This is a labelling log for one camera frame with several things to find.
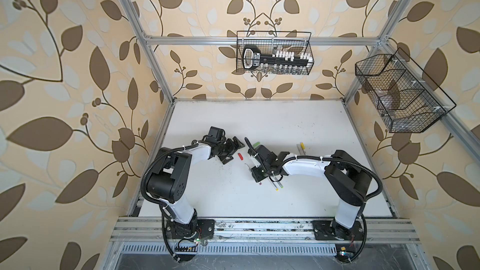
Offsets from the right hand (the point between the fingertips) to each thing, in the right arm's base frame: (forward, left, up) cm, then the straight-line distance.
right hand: (253, 174), depth 90 cm
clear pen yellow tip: (-5, -9, +1) cm, 10 cm away
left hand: (+12, +7, +6) cm, 15 cm away
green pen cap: (+17, -3, +1) cm, 17 cm away
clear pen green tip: (-6, -13, 0) cm, 14 cm away
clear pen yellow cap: (+15, -27, 0) cm, 31 cm away
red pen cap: (+10, +6, 0) cm, 12 cm away
